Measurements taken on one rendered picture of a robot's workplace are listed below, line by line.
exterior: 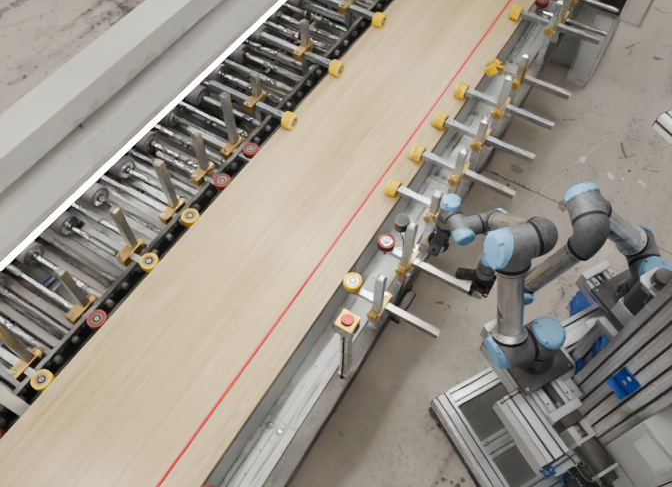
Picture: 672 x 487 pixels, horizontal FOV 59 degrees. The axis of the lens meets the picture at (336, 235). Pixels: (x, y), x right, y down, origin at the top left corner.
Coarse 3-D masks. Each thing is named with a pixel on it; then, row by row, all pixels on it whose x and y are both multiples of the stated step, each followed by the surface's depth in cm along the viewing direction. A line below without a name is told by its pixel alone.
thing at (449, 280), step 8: (400, 256) 265; (416, 264) 263; (424, 264) 263; (424, 272) 264; (432, 272) 260; (440, 272) 260; (440, 280) 261; (448, 280) 258; (456, 280) 258; (456, 288) 259; (464, 288) 256
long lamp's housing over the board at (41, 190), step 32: (224, 0) 120; (256, 0) 123; (192, 32) 115; (224, 32) 118; (160, 64) 110; (192, 64) 113; (128, 96) 105; (160, 96) 109; (96, 128) 101; (128, 128) 105; (64, 160) 98; (96, 160) 102; (32, 192) 94; (64, 192) 98; (0, 224) 91; (32, 224) 95; (0, 256) 92
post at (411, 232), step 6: (408, 228) 237; (414, 228) 236; (408, 234) 240; (414, 234) 239; (408, 240) 243; (414, 240) 245; (408, 246) 247; (402, 252) 253; (408, 252) 250; (402, 258) 256; (408, 258) 254; (402, 264) 260; (408, 264) 260
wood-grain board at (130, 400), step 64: (448, 0) 358; (512, 0) 358; (384, 64) 327; (448, 64) 327; (320, 128) 301; (384, 128) 301; (256, 192) 279; (320, 192) 279; (192, 256) 260; (256, 256) 260; (320, 256) 260; (128, 320) 243; (192, 320) 243; (256, 320) 243; (64, 384) 228; (128, 384) 228; (192, 384) 229; (256, 384) 229; (0, 448) 215; (64, 448) 215; (128, 448) 216; (192, 448) 216
